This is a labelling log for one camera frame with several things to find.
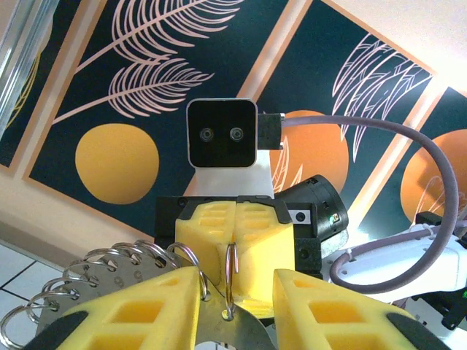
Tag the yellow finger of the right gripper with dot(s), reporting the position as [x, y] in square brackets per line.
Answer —
[204, 233]
[266, 248]

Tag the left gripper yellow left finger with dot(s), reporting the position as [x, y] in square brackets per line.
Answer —
[175, 291]

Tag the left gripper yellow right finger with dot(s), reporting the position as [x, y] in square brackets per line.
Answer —
[292, 310]

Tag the silver key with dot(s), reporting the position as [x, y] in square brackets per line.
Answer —
[233, 331]

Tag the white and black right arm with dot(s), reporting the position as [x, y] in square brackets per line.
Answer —
[452, 262]

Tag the dark panel yellow oval fern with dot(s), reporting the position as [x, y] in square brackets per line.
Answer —
[116, 153]

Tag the dark panel pale circle yellow lines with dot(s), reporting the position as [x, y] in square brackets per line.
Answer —
[22, 120]

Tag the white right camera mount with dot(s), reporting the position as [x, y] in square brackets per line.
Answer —
[233, 182]

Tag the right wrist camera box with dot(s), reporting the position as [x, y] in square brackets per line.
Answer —
[219, 135]

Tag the dark wall art panel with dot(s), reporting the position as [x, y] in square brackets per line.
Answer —
[419, 182]

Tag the aluminium frame post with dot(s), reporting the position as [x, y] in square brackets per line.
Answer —
[22, 36]

